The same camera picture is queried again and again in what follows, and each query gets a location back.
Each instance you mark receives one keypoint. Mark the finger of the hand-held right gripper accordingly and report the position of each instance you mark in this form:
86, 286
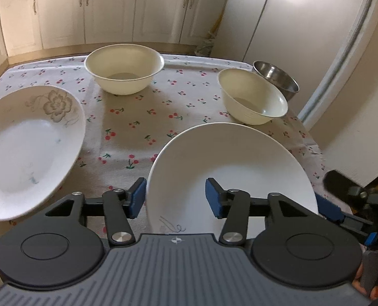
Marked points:
335, 183
331, 209

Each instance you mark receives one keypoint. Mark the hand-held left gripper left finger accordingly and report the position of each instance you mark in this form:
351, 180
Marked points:
136, 197

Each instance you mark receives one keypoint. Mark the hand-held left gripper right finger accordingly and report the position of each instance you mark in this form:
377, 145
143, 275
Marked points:
214, 199

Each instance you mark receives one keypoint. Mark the plain white plate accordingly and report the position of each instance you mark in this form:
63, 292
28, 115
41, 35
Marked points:
233, 159

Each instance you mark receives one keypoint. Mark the stainless steel bowl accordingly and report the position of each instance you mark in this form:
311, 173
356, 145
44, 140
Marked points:
286, 86

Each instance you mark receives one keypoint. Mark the person's right hand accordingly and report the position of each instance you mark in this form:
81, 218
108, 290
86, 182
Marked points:
377, 292

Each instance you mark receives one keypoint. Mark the cherry print tablecloth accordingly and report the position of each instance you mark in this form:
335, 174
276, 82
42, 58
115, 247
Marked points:
144, 114

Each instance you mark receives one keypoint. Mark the small cream bowl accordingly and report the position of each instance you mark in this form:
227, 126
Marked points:
241, 108

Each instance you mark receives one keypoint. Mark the large cream bowl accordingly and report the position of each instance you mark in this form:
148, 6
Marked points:
122, 81

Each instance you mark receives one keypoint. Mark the white plate with grey flower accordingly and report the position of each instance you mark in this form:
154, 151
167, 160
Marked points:
23, 153

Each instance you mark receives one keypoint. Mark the plastic bag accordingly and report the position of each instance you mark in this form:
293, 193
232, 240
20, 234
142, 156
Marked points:
206, 46

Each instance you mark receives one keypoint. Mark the white refrigerator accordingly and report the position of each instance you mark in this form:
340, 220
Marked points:
287, 22

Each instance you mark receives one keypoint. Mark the cream kitchen base cabinets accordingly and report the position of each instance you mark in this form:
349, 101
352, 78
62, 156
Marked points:
112, 12

